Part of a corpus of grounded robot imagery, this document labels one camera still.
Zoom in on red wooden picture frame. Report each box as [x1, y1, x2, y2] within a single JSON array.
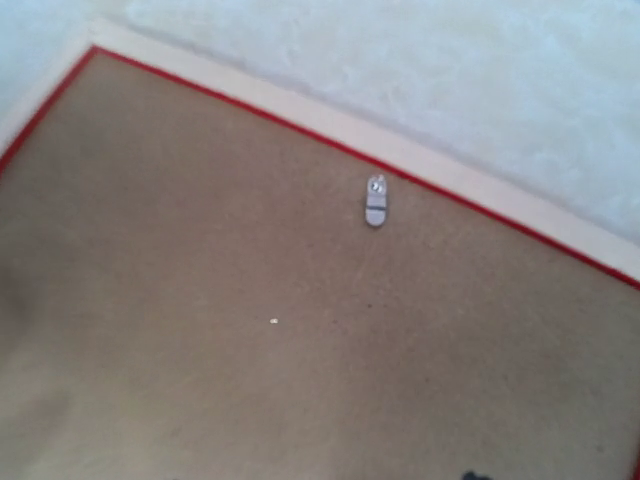
[[1, 18, 639, 287]]

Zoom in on brown frame backing board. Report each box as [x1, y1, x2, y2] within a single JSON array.
[[1, 53, 639, 479]]

